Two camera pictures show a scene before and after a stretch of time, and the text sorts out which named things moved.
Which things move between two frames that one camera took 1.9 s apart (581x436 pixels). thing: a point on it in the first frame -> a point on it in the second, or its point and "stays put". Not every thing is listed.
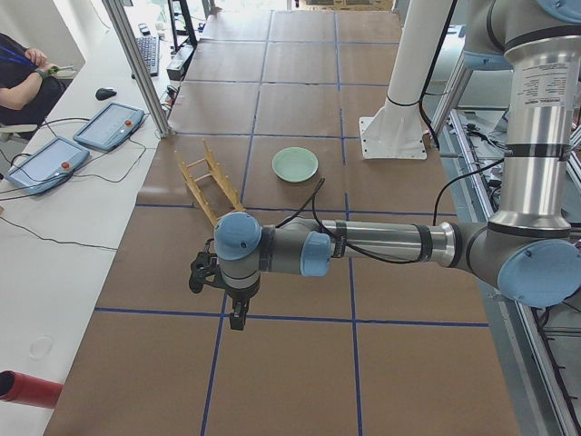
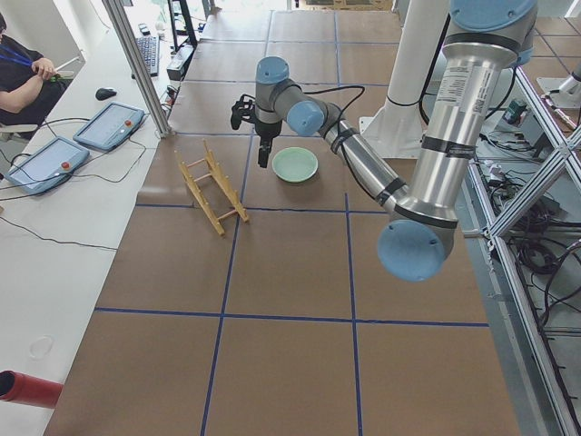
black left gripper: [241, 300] -> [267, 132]
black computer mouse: [103, 94] stays put
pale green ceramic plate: [295, 164] stays put
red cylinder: [18, 387] stays put
